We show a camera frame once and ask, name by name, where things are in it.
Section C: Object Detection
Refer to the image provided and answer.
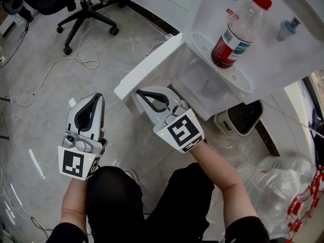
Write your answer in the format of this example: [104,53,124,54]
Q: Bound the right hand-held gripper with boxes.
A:
[135,86,206,154]

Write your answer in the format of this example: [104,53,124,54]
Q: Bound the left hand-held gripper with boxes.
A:
[58,93,108,181]

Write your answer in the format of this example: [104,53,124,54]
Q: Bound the white cabinet door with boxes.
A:
[113,32,183,101]

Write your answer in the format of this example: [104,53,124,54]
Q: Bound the white water dispenser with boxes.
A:
[169,0,324,122]

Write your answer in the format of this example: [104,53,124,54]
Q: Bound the person's right forearm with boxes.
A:
[189,138,257,229]

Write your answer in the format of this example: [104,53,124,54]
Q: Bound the person's left forearm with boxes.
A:
[59,177,90,228]

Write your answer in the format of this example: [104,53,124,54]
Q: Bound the blue dispenser tap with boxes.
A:
[275,16,302,43]

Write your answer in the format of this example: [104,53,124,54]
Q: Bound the clear glass cup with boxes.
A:
[201,77,224,97]

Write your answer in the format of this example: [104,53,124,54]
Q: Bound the white and black trash bin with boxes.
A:
[213,99,264,140]

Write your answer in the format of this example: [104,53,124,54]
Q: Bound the white drip tray grille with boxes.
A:
[188,32,253,95]

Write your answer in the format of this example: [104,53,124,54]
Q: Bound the person's white shoe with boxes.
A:
[123,168,139,185]

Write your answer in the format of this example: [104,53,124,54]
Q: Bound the person's black trousers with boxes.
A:
[85,161,216,243]

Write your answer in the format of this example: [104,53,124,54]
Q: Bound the red-capped plastic bottle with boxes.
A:
[211,0,273,69]

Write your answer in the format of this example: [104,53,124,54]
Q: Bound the black office chair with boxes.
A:
[33,0,128,56]

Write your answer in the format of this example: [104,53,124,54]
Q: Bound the clear plastic bag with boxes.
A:
[236,155,318,243]

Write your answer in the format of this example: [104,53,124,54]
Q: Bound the long white floor cable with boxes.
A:
[4,0,100,108]

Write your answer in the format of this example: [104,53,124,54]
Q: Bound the black floor cable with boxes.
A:
[0,21,30,68]

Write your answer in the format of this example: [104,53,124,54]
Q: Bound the red tag string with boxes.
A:
[285,165,324,239]

